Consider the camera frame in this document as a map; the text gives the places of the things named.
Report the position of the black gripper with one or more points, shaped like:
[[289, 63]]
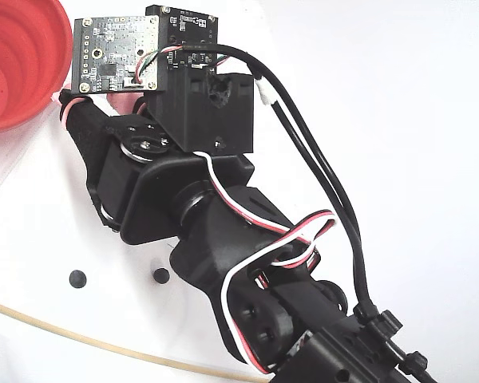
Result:
[[113, 169]]

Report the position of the red collapsible silicone cup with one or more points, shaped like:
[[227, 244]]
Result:
[[32, 60]]

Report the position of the dark blueberry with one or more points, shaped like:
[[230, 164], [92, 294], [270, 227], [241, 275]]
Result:
[[78, 278], [161, 275]]

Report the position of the thin wooden stick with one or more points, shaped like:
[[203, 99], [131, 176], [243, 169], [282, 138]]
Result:
[[104, 345]]

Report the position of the white backdrop board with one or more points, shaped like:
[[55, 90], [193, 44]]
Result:
[[423, 119]]

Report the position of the greenish wrist camera module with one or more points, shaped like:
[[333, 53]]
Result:
[[104, 52]]

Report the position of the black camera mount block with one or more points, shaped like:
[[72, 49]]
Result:
[[207, 127]]

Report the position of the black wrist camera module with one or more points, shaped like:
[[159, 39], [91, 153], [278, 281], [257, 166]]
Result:
[[187, 32]]

